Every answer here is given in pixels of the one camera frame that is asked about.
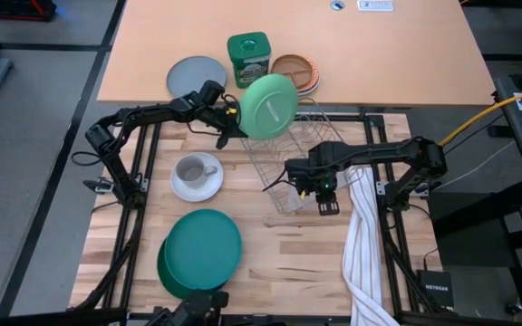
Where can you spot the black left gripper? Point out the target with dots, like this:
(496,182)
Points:
(227,122)

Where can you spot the white power strip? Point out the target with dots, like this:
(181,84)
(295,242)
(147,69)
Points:
(375,5)

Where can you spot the light wooden desk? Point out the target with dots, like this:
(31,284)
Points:
(379,54)

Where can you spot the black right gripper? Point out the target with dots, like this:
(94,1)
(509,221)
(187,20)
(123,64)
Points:
(315,174)

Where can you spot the light green plate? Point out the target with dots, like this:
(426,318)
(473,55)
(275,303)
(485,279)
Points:
(267,106)

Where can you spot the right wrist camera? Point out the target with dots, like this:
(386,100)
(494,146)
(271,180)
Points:
(328,204)

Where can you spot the black background robot arm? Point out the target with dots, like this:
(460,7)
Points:
(193,310)

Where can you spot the brown divided plate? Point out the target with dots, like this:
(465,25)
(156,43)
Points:
(293,72)

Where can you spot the red and black toolbox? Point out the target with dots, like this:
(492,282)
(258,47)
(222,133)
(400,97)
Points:
(16,9)

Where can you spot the dark green plate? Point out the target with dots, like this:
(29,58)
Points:
(170,280)

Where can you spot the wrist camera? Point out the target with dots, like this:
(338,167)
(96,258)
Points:
(211,93)
(328,204)

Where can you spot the teal plate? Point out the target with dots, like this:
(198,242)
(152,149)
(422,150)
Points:
(204,246)

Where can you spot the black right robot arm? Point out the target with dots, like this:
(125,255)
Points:
(379,151)

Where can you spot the white saucer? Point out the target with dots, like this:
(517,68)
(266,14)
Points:
(197,192)

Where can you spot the green Cascade detergent tub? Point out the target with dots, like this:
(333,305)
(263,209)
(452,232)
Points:
(248,59)

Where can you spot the black Netgear switch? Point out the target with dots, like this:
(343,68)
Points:
(436,289)

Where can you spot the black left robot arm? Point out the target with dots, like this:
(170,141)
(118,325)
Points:
(152,113)

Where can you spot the white striped towel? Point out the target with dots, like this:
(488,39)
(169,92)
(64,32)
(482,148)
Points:
(363,253)

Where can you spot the grey plate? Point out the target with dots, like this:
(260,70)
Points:
(195,77)

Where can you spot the black aluminium rig frame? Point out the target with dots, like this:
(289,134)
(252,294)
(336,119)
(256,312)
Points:
(342,118)

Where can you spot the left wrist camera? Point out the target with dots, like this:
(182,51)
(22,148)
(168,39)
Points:
(211,93)

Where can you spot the grey speckled mug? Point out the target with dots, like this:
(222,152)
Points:
(193,171)

